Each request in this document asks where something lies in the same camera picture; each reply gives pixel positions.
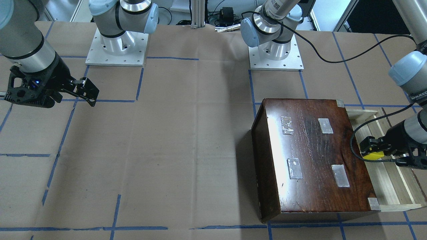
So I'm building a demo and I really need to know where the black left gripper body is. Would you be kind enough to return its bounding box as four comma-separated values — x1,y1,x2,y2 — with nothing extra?
383,122,427,170

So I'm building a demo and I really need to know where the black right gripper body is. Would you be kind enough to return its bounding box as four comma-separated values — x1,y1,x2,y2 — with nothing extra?
4,54,77,108

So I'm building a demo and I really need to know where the yellow block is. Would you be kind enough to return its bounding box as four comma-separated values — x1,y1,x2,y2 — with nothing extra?
363,151,385,161

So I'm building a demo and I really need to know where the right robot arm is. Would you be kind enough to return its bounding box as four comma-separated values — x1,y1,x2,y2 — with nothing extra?
0,0,159,108

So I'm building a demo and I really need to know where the dark wooden drawer cabinet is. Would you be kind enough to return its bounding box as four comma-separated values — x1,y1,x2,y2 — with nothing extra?
251,98,379,223

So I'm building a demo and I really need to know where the grey velcro patch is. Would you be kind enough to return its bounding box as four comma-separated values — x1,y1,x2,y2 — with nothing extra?
318,118,334,134
331,164,350,187
287,158,303,179
281,116,294,135

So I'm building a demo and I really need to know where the brown paper table cover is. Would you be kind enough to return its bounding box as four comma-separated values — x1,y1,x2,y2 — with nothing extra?
0,22,426,240

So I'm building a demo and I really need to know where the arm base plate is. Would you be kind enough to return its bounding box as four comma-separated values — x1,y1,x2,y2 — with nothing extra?
85,29,149,67
249,35,304,71

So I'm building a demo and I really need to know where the aluminium frame post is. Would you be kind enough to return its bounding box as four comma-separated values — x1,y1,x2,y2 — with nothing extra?
189,0,208,29

